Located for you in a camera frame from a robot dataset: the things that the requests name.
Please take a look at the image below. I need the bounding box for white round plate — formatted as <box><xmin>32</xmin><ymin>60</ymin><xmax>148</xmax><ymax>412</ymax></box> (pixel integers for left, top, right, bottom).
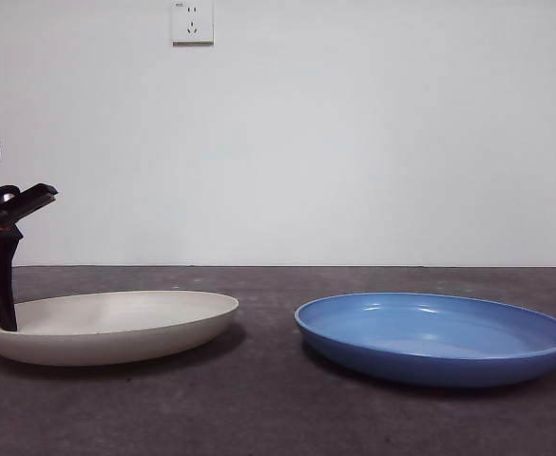
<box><xmin>0</xmin><ymin>289</ymin><xmax>240</xmax><ymax>368</ymax></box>

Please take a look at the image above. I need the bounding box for blue round plate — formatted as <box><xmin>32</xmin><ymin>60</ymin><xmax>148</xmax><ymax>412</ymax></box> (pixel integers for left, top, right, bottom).
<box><xmin>294</xmin><ymin>292</ymin><xmax>556</xmax><ymax>389</ymax></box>

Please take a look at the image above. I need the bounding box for white wall socket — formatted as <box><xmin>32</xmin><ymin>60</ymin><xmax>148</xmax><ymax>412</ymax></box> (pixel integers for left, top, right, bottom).
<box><xmin>171</xmin><ymin>0</ymin><xmax>216</xmax><ymax>48</ymax></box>

